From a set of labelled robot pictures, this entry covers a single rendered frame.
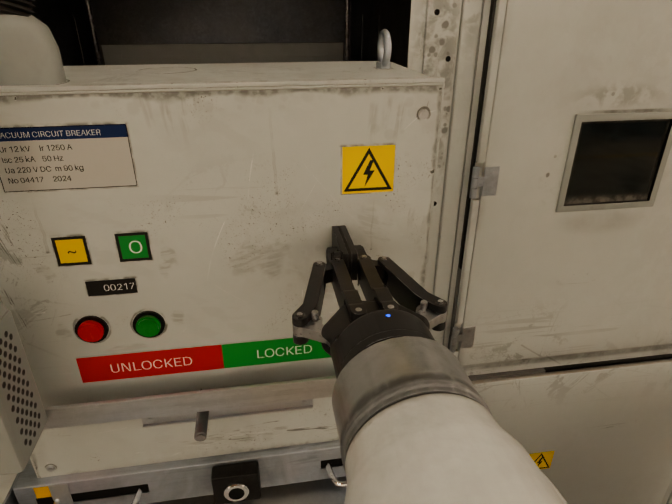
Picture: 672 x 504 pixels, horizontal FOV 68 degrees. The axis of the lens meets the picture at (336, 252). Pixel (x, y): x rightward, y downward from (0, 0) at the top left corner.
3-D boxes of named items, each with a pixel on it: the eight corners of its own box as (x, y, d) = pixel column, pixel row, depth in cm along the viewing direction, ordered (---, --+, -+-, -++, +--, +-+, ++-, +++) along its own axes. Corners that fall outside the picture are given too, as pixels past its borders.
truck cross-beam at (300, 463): (429, 465, 71) (432, 434, 69) (25, 521, 64) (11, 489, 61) (418, 438, 76) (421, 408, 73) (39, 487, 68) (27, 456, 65)
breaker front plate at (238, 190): (412, 443, 69) (445, 86, 48) (39, 492, 62) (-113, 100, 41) (409, 436, 70) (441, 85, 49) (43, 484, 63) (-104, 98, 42)
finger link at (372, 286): (382, 311, 38) (400, 310, 38) (357, 247, 48) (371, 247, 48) (380, 353, 39) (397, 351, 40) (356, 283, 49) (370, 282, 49)
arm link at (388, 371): (486, 494, 31) (451, 423, 36) (508, 380, 27) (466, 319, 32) (342, 515, 30) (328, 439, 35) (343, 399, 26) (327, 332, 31)
